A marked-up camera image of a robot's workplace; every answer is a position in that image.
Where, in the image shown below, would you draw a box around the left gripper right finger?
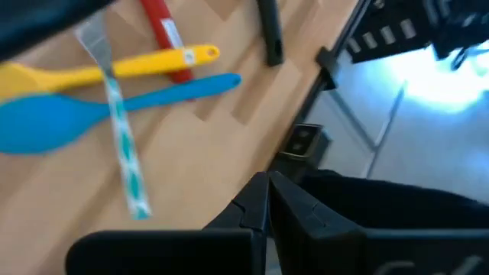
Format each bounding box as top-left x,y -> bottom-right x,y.
270,171 -> 489,275

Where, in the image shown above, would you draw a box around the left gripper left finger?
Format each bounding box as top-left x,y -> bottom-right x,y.
65,171 -> 270,275

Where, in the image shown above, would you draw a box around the spatula with teal patterned handle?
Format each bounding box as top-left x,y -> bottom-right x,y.
74,13 -> 153,222

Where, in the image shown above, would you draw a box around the blue silicone spoon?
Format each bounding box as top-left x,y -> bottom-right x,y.
0,73 -> 243,156

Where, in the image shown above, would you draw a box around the yellow silicone spoon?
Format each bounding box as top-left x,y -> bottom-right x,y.
0,44 -> 222,102

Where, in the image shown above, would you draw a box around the black nylon utensil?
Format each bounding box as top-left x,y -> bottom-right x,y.
256,0 -> 286,68

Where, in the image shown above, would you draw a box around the large black blurred object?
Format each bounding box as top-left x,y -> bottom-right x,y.
297,170 -> 489,231

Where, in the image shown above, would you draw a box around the red slotted spoon steel shaft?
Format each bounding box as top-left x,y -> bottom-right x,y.
139,0 -> 196,102

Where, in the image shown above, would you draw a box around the black floor equipment grey keys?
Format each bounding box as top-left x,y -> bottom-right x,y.
345,0 -> 489,72

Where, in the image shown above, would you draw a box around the black rail bracket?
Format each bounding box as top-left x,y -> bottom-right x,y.
315,45 -> 341,91

